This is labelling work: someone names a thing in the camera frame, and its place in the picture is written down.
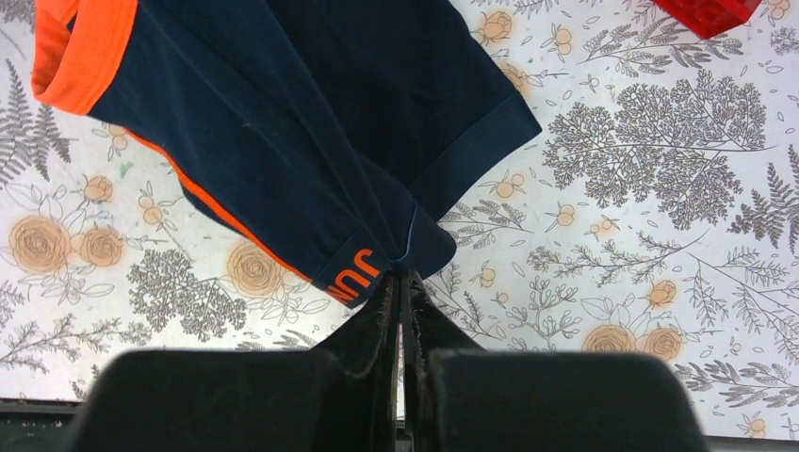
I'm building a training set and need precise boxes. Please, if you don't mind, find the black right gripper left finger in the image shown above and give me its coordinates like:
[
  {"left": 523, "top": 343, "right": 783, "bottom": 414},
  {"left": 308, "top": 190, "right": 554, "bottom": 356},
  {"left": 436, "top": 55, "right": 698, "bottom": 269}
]
[{"left": 315, "top": 273, "right": 400, "bottom": 451}]

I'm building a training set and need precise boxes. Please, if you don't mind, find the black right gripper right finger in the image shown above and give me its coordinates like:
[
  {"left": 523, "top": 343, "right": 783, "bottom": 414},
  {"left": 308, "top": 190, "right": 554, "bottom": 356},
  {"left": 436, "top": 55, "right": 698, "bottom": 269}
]
[{"left": 402, "top": 271, "right": 482, "bottom": 451}]

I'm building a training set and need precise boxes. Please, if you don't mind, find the floral table mat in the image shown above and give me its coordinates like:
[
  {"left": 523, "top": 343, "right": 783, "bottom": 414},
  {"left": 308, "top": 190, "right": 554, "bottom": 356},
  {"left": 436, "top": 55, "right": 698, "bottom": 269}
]
[{"left": 1, "top": 1, "right": 798, "bottom": 441}]

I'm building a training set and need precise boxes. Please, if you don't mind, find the red small box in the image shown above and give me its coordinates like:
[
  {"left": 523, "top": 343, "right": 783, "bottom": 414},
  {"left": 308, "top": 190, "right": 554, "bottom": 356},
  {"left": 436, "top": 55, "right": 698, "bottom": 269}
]
[{"left": 653, "top": 0, "right": 761, "bottom": 40}]

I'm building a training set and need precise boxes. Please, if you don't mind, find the navy orange boxer underwear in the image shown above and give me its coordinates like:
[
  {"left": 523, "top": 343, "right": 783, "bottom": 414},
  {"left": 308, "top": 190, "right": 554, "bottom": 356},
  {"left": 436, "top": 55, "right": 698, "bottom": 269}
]
[{"left": 32, "top": 1, "right": 542, "bottom": 307}]

